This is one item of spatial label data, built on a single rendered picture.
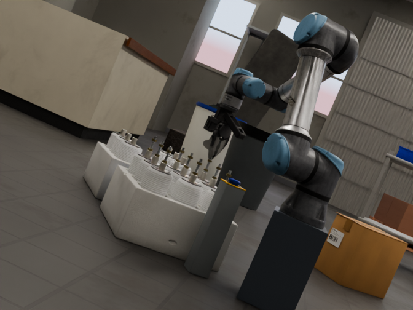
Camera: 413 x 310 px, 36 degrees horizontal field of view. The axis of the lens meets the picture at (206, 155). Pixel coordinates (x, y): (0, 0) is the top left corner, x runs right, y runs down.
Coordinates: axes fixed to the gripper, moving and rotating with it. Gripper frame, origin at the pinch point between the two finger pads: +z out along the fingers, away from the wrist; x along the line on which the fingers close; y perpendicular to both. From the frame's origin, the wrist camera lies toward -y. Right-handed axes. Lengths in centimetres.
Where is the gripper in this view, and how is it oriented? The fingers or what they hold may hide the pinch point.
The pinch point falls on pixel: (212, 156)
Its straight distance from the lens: 248.6
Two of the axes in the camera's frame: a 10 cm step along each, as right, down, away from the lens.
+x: -5.8, -2.0, -7.9
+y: -7.1, -3.4, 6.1
